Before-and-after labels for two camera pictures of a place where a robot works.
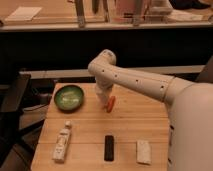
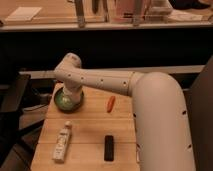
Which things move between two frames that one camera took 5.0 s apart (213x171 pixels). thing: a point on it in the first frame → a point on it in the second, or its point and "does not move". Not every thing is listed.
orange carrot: (111, 104) does not move
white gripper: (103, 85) → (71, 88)
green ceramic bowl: (68, 97) does not move
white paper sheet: (24, 13) does not move
